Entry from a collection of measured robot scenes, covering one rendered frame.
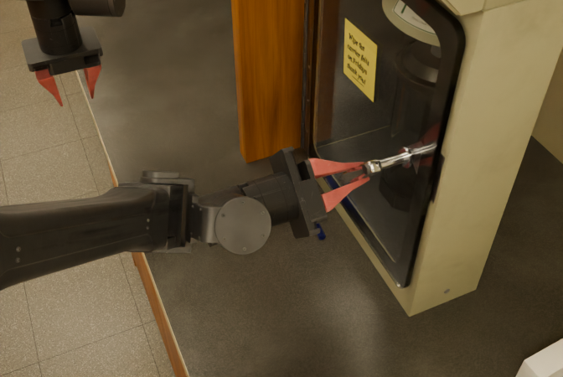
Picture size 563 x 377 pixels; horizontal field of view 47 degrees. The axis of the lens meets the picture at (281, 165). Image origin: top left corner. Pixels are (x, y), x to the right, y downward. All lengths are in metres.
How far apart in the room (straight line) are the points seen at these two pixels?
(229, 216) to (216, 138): 0.53
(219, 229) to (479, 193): 0.31
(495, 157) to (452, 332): 0.28
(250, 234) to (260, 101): 0.42
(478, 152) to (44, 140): 2.18
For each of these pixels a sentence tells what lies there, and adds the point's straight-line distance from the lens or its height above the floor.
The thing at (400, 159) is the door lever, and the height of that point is 1.20.
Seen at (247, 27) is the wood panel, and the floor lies 1.20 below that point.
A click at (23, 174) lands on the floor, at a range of 2.59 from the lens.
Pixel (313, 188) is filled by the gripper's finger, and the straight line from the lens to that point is 0.72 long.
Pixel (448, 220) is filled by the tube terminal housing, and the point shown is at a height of 1.13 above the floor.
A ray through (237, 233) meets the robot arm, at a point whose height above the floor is 1.22.
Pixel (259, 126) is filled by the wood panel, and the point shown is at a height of 1.01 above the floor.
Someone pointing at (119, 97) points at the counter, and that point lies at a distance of 1.27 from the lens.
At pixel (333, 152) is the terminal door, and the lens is 0.93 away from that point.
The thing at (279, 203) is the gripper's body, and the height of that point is 1.18.
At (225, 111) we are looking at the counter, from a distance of 1.21.
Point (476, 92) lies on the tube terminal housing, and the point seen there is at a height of 1.32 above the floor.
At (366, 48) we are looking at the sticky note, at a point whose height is 1.28.
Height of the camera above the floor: 1.70
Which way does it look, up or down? 44 degrees down
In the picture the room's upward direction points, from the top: straight up
